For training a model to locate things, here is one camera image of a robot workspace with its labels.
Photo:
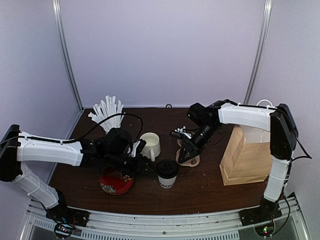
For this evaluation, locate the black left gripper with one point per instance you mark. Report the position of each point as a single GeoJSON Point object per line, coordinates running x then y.
{"type": "Point", "coordinates": [139, 167]}

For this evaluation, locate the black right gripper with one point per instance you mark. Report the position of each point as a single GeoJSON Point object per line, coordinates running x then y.
{"type": "Point", "coordinates": [193, 148]}

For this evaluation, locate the cardboard cup carrier tray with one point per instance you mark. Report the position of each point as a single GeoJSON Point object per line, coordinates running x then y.
{"type": "Point", "coordinates": [191, 163]}

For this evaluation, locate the black plastic cup lid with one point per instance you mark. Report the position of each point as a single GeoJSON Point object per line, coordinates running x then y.
{"type": "Point", "coordinates": [167, 168]}

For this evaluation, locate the white paper coffee cup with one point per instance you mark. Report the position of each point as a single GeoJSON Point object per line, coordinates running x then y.
{"type": "Point", "coordinates": [167, 182]}

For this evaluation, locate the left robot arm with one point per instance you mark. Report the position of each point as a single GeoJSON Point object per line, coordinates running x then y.
{"type": "Point", "coordinates": [116, 149]}

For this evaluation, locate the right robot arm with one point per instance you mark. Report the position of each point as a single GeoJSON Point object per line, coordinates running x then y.
{"type": "Point", "coordinates": [277, 120]}

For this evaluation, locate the red floral plate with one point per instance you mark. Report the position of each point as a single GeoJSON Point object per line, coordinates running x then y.
{"type": "Point", "coordinates": [114, 182]}

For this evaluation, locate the white ceramic mug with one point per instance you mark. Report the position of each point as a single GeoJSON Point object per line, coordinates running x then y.
{"type": "Point", "coordinates": [152, 148]}

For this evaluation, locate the brown paper bag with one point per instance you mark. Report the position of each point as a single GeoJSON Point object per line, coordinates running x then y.
{"type": "Point", "coordinates": [247, 157]}

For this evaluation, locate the cup of white straws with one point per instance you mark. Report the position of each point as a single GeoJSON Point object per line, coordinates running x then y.
{"type": "Point", "coordinates": [108, 107]}

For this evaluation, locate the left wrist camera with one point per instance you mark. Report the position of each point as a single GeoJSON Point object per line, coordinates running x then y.
{"type": "Point", "coordinates": [136, 148]}

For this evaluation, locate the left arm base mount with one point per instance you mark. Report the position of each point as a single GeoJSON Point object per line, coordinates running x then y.
{"type": "Point", "coordinates": [69, 216]}

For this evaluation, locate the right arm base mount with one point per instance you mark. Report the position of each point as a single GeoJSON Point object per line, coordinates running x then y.
{"type": "Point", "coordinates": [262, 213]}

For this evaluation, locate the aluminium front rail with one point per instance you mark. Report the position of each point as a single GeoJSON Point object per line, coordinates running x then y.
{"type": "Point", "coordinates": [223, 225]}

